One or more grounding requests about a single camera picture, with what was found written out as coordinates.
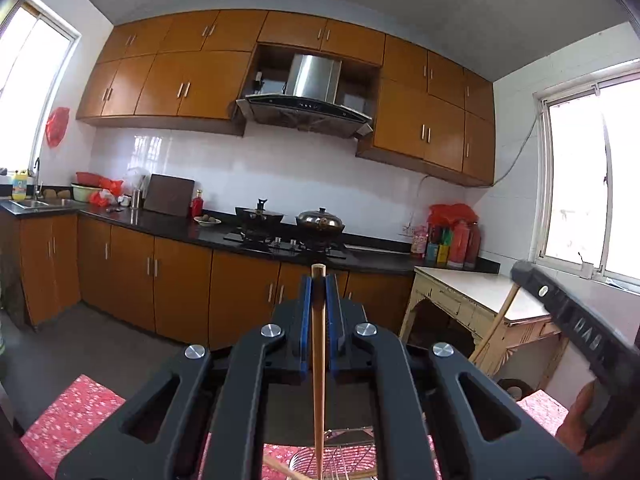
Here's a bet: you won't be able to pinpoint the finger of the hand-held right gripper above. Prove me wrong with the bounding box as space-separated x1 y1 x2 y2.
510 260 572 314

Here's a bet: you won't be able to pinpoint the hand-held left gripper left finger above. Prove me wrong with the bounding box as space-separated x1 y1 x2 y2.
55 275 313 480

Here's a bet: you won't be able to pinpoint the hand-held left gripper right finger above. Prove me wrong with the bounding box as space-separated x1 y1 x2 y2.
325 276 586 480

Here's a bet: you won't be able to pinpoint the long wooden chopstick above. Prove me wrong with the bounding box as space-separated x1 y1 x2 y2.
311 264 328 480
468 282 522 365

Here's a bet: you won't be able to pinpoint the metal wire utensil holder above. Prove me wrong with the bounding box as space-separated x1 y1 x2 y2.
290 427 376 480

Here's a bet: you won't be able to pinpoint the person's right hand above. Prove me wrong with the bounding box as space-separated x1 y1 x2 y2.
556 381 640 480

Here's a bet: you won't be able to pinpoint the cream wooden side table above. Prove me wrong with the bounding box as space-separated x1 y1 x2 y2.
398 265 571 396

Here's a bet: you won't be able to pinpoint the dark red thermos flask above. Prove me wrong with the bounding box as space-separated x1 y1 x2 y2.
465 222 482 270

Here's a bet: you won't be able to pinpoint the black gas stove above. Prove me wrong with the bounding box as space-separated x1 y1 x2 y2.
222 232 348 261

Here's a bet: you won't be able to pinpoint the wok with domed lid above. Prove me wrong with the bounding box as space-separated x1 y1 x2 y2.
296 207 346 236

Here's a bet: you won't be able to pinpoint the pink label bottle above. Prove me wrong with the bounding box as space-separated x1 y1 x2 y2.
411 225 430 259

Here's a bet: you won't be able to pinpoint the red bag over bottles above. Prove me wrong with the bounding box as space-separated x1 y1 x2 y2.
428 203 479 228

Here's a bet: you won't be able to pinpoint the large sliding window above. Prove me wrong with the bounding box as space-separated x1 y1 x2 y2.
532 60 640 291

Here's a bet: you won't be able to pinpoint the black kitchen countertop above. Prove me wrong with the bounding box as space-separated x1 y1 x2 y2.
0 197 501 276

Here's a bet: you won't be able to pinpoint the dark wooden cutting board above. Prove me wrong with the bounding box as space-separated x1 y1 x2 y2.
143 174 196 217

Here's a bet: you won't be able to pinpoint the wooden base cabinets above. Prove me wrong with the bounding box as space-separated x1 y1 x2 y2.
0 210 416 353

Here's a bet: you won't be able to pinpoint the white plastic bag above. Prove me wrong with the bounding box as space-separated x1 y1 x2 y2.
127 167 151 196

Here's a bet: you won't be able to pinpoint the steel range hood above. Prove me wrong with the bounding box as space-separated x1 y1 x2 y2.
236 54 373 138

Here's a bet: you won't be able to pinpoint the crumpled red plastic bag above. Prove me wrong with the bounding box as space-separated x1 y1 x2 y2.
90 178 124 207

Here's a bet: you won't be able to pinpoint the green plastic basin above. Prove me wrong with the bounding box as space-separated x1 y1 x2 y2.
71 183 103 203

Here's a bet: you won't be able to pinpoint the red floral tablecloth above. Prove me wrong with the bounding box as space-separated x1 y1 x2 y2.
20 374 571 480

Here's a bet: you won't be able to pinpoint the hanging red plastic bag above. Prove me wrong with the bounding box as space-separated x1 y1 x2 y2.
45 107 70 148

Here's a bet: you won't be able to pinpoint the yellow detergent bottle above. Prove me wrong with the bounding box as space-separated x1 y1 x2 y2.
12 169 32 201

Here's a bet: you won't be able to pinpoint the window beside sink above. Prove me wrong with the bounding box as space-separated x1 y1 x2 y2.
0 0 81 171

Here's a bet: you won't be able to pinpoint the black wok with handle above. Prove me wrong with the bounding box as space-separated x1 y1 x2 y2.
235 199 285 233

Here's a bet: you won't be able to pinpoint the white wall cable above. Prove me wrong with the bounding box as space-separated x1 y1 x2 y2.
492 105 543 186

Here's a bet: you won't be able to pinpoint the wooden wall cabinets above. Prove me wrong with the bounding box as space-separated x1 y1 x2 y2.
76 9 497 186

